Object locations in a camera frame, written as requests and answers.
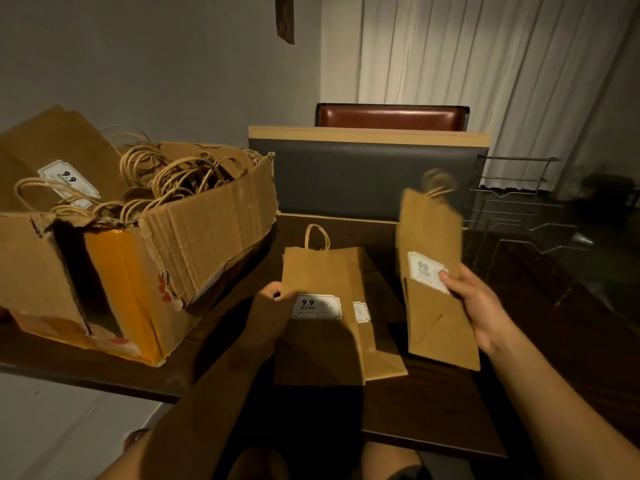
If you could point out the person's right hand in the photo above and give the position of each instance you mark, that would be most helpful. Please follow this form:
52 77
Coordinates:
482 314

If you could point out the person's left hand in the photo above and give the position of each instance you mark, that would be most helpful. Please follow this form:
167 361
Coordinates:
265 322

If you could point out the person's left thumb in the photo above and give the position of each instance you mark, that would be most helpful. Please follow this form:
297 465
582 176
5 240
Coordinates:
285 295

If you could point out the person's right thumb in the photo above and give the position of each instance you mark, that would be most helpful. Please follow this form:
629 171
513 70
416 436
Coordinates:
452 280

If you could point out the brown paper bag white label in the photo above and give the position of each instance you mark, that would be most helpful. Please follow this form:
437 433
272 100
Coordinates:
382 354
320 344

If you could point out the person's right forearm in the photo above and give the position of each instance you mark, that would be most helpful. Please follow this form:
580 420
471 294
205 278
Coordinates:
560 414

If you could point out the person's left forearm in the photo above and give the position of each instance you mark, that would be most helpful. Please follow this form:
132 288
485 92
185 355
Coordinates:
200 414

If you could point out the torn cardboard box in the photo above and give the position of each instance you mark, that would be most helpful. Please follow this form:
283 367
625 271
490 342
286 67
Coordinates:
195 244

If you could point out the grey bench back wooden trim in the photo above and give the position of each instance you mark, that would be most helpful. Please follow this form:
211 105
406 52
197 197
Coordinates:
360 174

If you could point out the person's left leg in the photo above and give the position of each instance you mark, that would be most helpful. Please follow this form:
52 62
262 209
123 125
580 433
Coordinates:
257 464

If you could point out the brown leather chair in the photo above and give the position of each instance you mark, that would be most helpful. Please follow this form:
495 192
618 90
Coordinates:
392 117

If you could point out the dark chair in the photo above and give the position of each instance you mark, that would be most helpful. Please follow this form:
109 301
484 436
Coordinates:
607 194

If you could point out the white curtain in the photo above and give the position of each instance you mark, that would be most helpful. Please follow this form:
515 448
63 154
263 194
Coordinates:
500 69

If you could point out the dark hanging strip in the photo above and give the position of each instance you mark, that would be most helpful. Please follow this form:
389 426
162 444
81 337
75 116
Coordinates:
284 17

